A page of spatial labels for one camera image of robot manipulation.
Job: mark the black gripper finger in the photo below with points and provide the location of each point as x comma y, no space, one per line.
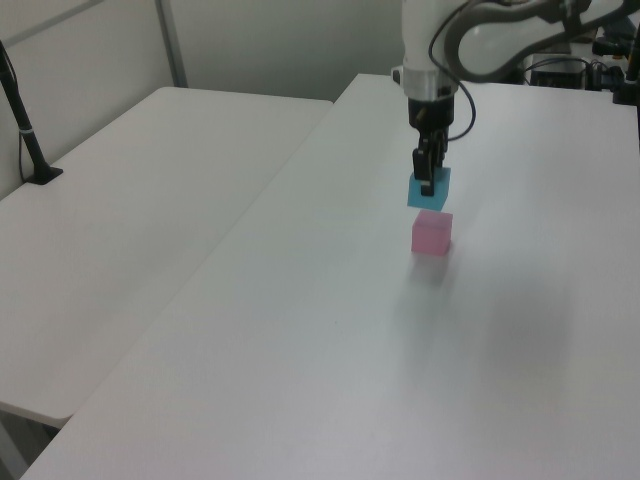
425,162
441,150

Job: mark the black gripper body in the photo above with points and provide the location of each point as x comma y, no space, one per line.
432,115

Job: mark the blue cube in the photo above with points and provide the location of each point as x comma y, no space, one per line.
437,192

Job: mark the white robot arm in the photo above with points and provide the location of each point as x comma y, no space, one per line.
420,40

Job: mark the pink cube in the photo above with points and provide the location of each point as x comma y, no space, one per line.
431,232

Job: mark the black electronics box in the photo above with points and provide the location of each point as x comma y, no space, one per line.
557,74

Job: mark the white side table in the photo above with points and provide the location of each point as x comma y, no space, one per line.
125,225

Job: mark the black pole with base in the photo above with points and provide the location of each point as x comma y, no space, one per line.
25,135

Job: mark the grey metal partition post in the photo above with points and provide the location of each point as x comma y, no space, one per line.
171,42

